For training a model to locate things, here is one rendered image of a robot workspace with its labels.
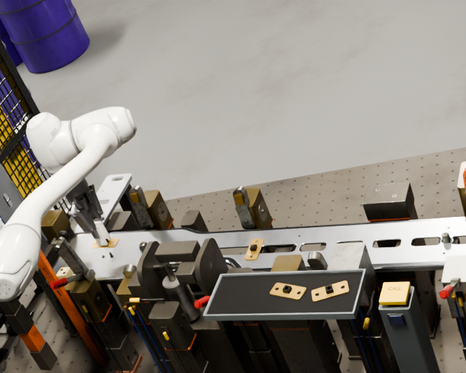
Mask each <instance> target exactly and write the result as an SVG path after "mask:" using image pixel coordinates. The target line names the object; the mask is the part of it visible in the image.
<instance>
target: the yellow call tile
mask: <svg viewBox="0 0 466 373"><path fill-rule="evenodd" d="M410 287H411V284H410V282H391V283H383V286H382V292H381V295H380V299H379V304H380V305H406V304H407V301H408V295H409V291H410Z"/></svg>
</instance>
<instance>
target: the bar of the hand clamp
mask: <svg viewBox="0 0 466 373"><path fill-rule="evenodd" d="M59 236H60V238H59V239H58V240H57V239H56V238H53V241H52V243H51V245H52V246H53V248H54V249H55V252H56V253H58V254H59V255H60V256H61V257H62V259H63V260H64V262H65V263H66V264H67V265H68V267H69V268H70V269H71V270H72V271H73V273H74V274H75V275H77V274H79V273H81V272H82V273H83V275H84V276H85V277H86V279H87V280H88V278H87V272H88V270H89V269H88V268H87V266H86V265H85V264H84V262H83V261H82V260H81V259H80V258H79V256H78V255H77V254H76V252H75V251H74V249H73V248H72V247H71V246H70V245H69V243H68V242H67V240H66V239H68V238H69V236H70V235H69V233H68V232H66V231H64V230H63V231H60V232H59Z"/></svg>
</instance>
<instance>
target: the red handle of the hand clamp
mask: <svg viewBox="0 0 466 373"><path fill-rule="evenodd" d="M82 278H85V276H84V275H83V273H82V272H81V273H79V274H77V275H73V276H71V277H68V278H61V279H59V280H55V281H53V282H51V283H50V287H51V288H52V289H57V288H60V287H62V286H66V285H67V284H68V283H72V282H74V281H76V280H80V279H82Z"/></svg>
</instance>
